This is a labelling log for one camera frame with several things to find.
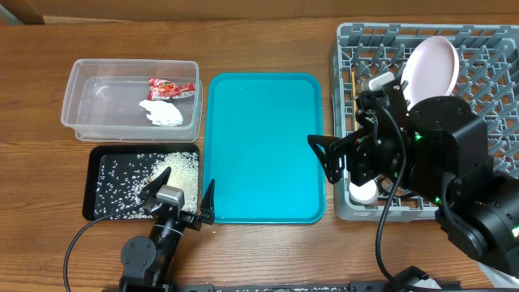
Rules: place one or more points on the clear plastic bin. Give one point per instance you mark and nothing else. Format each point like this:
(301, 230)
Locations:
(101, 101)

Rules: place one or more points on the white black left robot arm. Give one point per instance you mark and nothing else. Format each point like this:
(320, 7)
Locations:
(146, 260)

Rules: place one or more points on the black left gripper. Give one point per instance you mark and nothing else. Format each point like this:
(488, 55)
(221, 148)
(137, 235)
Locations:
(207, 211)

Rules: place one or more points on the white tissue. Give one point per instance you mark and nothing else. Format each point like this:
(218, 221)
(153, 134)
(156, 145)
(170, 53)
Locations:
(162, 113)

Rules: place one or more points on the black table clamp mount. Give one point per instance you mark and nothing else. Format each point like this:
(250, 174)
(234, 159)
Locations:
(412, 276)

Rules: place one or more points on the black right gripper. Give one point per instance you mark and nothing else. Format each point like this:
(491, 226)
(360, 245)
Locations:
(334, 157)

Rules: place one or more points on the teal plastic tray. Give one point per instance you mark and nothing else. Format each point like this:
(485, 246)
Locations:
(256, 150)

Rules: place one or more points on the black rail at table edge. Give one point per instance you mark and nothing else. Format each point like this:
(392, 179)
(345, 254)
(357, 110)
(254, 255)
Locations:
(271, 288)

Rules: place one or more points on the large white plate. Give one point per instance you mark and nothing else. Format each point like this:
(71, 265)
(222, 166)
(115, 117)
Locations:
(431, 70)

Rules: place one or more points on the black waste tray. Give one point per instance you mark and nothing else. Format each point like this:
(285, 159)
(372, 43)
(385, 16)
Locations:
(100, 151)

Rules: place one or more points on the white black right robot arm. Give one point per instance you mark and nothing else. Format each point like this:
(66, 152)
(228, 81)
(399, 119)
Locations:
(437, 149)

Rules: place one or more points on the red snack wrapper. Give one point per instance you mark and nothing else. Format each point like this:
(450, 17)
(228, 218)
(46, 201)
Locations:
(163, 90)

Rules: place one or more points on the pile of rice grains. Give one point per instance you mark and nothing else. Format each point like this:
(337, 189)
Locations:
(122, 177)

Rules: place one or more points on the grey dish rack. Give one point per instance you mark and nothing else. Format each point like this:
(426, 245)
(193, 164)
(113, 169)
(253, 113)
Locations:
(487, 80)

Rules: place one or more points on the white paper cup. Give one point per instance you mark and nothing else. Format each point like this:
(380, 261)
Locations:
(366, 194)

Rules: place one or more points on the wooden chopstick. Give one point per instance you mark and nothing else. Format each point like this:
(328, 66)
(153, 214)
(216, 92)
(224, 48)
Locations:
(354, 96)

